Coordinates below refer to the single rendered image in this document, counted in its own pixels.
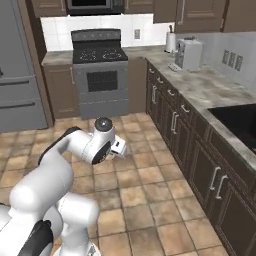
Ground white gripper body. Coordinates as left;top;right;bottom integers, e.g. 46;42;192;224
110;137;128;160

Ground black sink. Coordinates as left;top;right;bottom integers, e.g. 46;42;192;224
207;103;256;155

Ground grey fridge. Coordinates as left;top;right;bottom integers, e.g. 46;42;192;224
0;0;55;134

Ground white coffee machine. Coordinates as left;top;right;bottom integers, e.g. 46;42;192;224
167;37;204;73

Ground silver cupboard door handle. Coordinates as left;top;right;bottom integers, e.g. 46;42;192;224
209;166;222;192
151;84;158;105
215;174;229;201
170;111;177;132
173;113;180;136

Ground black microwave oven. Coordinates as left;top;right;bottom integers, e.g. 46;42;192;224
65;0;126;16

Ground dark base cupboard run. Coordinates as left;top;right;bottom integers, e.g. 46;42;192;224
145;59;256;256

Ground white paper towel roll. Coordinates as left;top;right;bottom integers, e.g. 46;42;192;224
165;24;178;54

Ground brown wall cupboards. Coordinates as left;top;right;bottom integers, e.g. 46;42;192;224
30;0;68;18
124;0;256;35

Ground brown base cupboard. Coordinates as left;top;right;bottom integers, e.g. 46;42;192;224
127;57;148;114
42;63;81;120

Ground grey black stove oven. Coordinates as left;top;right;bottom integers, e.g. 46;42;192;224
70;28;130;120

